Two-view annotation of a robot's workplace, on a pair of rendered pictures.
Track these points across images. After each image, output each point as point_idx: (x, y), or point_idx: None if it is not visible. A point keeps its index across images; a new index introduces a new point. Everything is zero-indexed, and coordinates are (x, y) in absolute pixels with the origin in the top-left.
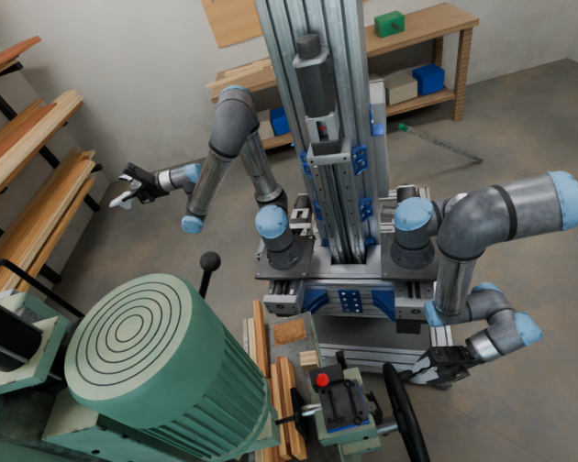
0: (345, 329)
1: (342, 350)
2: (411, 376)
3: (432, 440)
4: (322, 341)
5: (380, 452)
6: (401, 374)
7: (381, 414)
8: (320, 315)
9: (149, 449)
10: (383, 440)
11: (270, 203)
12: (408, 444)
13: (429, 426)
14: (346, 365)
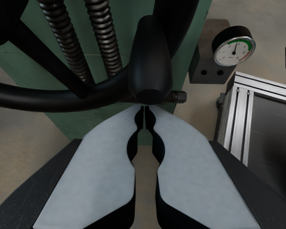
0: (272, 154)
1: (254, 41)
2: (132, 75)
3: (134, 223)
4: (253, 122)
5: (135, 164)
6: (152, 36)
7: (107, 73)
8: None
9: None
10: (144, 171)
11: None
12: (21, 90)
13: (146, 226)
14: (219, 44)
